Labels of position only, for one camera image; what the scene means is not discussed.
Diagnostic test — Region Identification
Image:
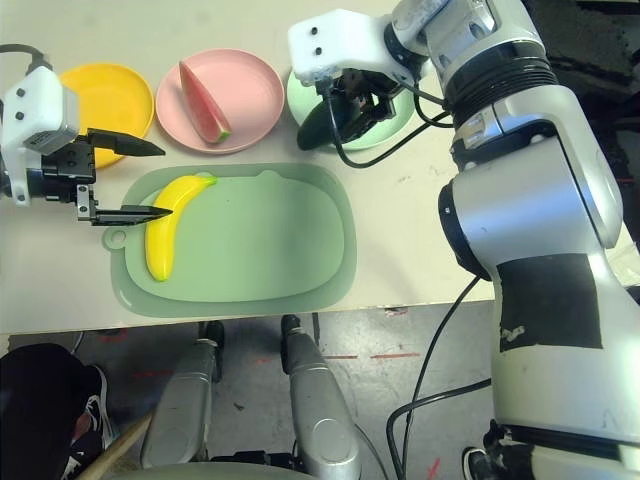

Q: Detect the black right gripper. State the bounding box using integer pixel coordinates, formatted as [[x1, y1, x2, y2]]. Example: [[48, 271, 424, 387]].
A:
[[327, 64, 404, 144]]

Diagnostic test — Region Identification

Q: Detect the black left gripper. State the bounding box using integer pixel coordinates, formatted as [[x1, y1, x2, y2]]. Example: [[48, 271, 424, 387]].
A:
[[27, 128, 174, 227]]

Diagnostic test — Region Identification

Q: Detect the dark green toy avocado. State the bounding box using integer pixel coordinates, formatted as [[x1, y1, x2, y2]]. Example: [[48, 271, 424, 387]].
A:
[[296, 97, 364, 151]]

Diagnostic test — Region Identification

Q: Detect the yellow toy banana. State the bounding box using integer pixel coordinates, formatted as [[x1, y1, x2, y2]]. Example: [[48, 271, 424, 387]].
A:
[[144, 173, 219, 283]]

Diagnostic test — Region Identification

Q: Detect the red toy watermelon slice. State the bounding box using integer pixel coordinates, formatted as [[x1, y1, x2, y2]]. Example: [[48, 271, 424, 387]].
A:
[[178, 59, 234, 146]]

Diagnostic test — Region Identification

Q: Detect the mint green plastic plate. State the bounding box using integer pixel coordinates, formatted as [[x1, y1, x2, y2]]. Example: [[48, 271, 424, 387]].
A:
[[285, 67, 416, 152]]

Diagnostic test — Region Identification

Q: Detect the yellow plastic plate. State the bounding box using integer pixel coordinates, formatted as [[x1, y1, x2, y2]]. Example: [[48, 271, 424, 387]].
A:
[[58, 62, 155, 170]]

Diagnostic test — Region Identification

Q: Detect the pink plastic plate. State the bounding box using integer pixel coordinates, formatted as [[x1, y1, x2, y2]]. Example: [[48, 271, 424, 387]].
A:
[[155, 48, 285, 155]]

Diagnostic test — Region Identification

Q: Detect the green silicone mat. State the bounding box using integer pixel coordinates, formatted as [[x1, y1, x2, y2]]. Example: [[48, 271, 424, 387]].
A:
[[102, 162, 360, 320]]

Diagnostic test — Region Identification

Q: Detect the silver left robot leg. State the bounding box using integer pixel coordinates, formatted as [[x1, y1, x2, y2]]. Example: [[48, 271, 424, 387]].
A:
[[139, 322, 226, 469]]

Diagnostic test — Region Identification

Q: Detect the silver robot leg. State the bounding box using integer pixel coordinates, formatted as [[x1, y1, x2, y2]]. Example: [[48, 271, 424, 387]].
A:
[[139, 322, 226, 469], [280, 314, 362, 480]]

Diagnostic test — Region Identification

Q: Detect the bystander black trouser leg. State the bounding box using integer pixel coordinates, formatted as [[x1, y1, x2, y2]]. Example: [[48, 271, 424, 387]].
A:
[[0, 343, 109, 480]]

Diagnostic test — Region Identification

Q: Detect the black patterned bystander sneaker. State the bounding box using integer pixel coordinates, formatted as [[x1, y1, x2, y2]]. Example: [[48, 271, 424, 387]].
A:
[[64, 367, 121, 480]]

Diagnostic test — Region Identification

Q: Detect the wooden stick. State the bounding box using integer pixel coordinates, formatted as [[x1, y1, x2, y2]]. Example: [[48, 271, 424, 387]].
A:
[[74, 414, 154, 480]]

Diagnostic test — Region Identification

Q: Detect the silver right robot leg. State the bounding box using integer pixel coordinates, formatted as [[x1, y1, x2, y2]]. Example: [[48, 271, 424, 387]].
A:
[[280, 314, 362, 480]]

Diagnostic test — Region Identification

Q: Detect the clear plastic bag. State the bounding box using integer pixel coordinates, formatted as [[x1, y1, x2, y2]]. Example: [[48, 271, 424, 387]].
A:
[[607, 244, 640, 301]]

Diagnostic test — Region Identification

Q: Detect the grey robot torso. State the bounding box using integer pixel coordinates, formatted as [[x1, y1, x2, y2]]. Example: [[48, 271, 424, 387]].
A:
[[107, 462, 311, 480]]

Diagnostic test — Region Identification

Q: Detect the black shoe with white sole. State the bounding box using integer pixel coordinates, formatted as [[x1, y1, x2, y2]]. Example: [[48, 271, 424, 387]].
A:
[[462, 446, 494, 480]]

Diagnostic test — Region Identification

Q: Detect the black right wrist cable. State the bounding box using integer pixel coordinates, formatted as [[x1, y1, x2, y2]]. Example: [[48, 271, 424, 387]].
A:
[[319, 77, 456, 169]]

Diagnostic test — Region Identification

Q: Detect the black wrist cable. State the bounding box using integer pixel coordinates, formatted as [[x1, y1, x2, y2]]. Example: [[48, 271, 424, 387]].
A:
[[319, 77, 456, 169], [0, 43, 54, 71]]

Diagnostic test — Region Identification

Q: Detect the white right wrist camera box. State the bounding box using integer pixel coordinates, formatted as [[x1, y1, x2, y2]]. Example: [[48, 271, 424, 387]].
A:
[[287, 8, 399, 84]]

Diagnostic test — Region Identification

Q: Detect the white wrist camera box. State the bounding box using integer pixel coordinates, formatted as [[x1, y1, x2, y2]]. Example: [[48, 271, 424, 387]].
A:
[[287, 8, 399, 84], [0, 64, 81, 209]]

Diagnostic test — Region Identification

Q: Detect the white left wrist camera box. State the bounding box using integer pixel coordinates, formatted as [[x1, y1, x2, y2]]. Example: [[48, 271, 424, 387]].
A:
[[0, 64, 81, 209]]

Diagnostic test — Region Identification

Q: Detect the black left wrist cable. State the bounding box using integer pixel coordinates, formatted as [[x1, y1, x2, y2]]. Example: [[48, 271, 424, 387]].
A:
[[0, 43, 54, 71]]

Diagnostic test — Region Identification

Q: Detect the long black body cable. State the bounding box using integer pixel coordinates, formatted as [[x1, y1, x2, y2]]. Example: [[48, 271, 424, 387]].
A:
[[386, 274, 496, 480]]

